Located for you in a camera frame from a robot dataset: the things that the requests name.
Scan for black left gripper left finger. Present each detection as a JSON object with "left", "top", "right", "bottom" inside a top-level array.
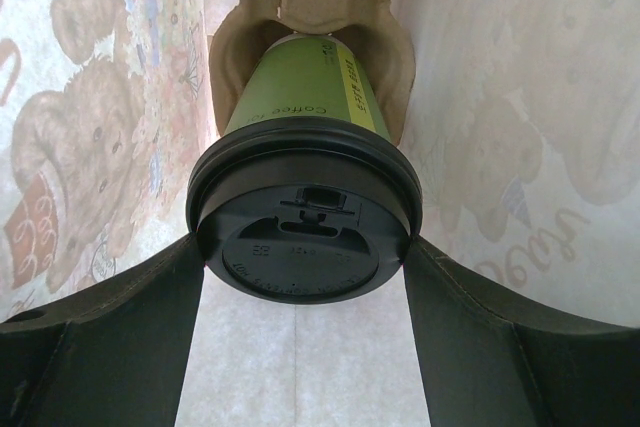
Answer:
[{"left": 1, "top": 234, "right": 204, "bottom": 426}]

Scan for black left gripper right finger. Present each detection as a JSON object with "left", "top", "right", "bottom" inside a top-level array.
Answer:
[{"left": 404, "top": 238, "right": 639, "bottom": 426}]

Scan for black plastic cup lid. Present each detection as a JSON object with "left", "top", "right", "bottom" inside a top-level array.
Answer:
[{"left": 186, "top": 126, "right": 422, "bottom": 305}]

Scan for cream printed paper bag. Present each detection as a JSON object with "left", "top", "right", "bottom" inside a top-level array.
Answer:
[{"left": 1, "top": 0, "right": 639, "bottom": 426}]

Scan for green paper coffee cup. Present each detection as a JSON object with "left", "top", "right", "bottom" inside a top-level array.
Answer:
[{"left": 224, "top": 34, "right": 391, "bottom": 140}]

